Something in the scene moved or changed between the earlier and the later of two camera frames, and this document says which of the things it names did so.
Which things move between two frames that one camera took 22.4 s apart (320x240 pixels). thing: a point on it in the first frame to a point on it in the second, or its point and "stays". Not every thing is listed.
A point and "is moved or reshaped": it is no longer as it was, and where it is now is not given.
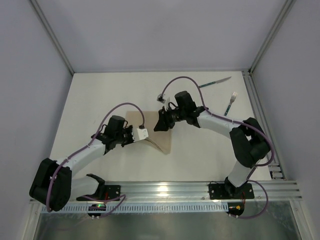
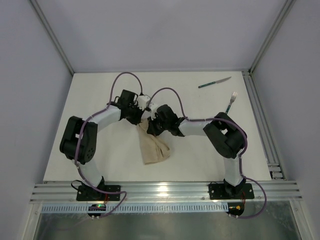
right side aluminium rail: x=275 y=167 stays
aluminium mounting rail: x=278 y=191 stays
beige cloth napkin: x=163 y=139 is moved or reshaped
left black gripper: x=128 y=137 to x=136 y=118
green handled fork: x=232 y=99 stays
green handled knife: x=216 y=82 stays
